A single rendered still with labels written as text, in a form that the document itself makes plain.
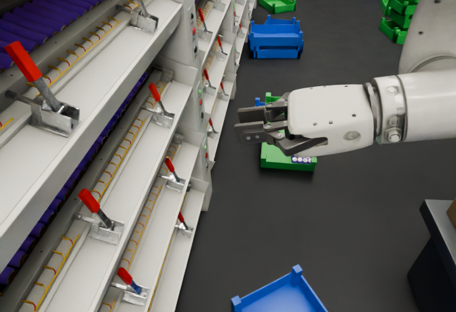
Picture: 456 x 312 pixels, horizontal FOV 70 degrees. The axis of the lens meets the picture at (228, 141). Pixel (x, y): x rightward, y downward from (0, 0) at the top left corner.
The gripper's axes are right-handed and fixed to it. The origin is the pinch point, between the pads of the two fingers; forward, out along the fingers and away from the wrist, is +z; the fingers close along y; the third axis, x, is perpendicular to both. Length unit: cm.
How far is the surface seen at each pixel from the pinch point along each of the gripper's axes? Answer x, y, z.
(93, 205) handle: -1.1, -12.3, 19.9
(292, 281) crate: -60, 8, 1
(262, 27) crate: -47, 167, 17
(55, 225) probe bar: -2.0, -14.5, 25.1
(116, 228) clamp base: -7.3, -11.3, 20.2
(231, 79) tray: -44, 100, 28
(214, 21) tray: -8, 72, 21
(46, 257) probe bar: -2.8, -18.6, 24.2
